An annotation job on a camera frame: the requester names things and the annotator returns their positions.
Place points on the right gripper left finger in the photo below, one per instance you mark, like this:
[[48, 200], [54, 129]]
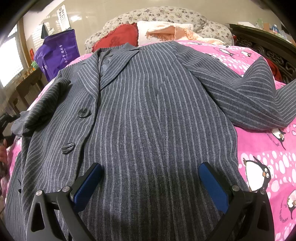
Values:
[[70, 200]]

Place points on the pink penguin blanket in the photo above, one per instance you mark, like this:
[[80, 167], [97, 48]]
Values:
[[266, 157]]

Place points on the red heart cushion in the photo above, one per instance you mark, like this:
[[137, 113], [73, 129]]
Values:
[[125, 33]]

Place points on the dark wooden side table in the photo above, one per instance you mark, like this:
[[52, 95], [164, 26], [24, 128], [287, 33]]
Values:
[[22, 89]]

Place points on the orange fringed cloth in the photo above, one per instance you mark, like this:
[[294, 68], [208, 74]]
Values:
[[180, 34]]

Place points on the dark carved wooden headboard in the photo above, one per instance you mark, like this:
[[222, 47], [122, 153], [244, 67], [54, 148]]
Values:
[[279, 51]]

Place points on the floral grey quilt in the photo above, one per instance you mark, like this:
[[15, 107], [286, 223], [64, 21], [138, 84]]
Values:
[[201, 25]]

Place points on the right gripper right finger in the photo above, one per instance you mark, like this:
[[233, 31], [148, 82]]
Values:
[[248, 214]]

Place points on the white wall poster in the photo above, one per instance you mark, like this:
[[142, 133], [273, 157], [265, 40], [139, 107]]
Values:
[[63, 18]]

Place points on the purple tote bag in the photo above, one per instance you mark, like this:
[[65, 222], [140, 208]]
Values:
[[56, 53]]

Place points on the person's left hand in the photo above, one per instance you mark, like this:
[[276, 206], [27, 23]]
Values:
[[3, 152]]

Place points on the grey pinstriped suit jacket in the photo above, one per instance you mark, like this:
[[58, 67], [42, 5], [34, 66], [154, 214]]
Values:
[[143, 129]]

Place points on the white pillow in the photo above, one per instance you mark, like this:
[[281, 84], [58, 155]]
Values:
[[143, 27]]

